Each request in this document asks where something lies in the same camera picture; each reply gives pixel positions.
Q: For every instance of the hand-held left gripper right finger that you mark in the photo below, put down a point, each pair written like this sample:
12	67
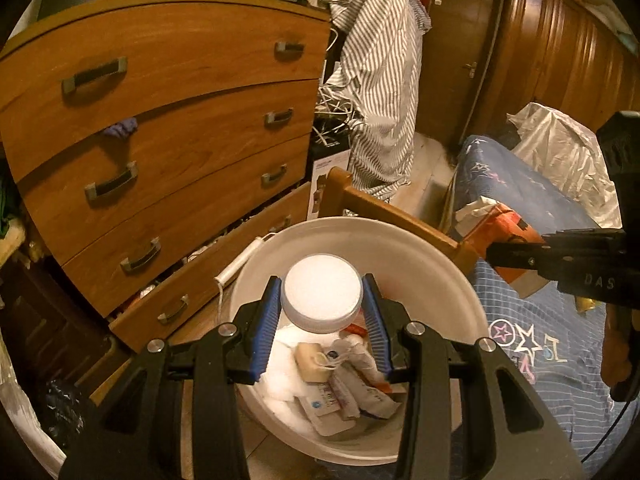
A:
374	330

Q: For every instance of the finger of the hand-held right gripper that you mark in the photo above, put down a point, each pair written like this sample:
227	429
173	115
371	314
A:
585	237
520	255

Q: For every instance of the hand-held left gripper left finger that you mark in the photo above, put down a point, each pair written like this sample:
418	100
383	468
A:
265	330

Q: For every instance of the orange packet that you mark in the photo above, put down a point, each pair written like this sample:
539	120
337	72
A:
505	227

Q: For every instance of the beige soap bar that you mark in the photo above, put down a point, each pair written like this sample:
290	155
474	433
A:
305	362

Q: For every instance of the white bubble wrap roll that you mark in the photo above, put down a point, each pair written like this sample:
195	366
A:
282	390

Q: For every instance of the white plastic bag orange print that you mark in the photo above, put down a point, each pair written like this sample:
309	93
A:
375	400

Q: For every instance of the white plastic bucket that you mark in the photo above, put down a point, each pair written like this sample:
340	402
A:
400	250

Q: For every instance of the white packet blue round logo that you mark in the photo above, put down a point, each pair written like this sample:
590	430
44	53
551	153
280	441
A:
325	412

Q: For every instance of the person's right hand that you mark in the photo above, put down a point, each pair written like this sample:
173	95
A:
614	355

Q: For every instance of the light wooden chair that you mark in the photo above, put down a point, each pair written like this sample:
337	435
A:
380	205

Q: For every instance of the blue star-print bed sheet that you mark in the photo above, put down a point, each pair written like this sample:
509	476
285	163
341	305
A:
540	385

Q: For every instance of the dark wooden wardrobe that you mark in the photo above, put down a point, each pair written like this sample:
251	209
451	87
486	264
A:
550	50

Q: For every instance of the white knife block box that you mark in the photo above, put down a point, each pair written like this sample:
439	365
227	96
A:
325	175

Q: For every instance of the brown wooden door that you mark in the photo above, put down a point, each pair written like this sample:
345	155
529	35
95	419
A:
460	35

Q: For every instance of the grey striped cloth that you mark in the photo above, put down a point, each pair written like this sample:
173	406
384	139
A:
380	85

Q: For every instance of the purple cloth scrap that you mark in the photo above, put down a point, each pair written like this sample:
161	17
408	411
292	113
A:
120	128

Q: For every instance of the pile of dark clothes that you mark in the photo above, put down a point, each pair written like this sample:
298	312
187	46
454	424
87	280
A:
7	210

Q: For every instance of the wooden dresser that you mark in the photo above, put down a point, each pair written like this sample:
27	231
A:
175	60

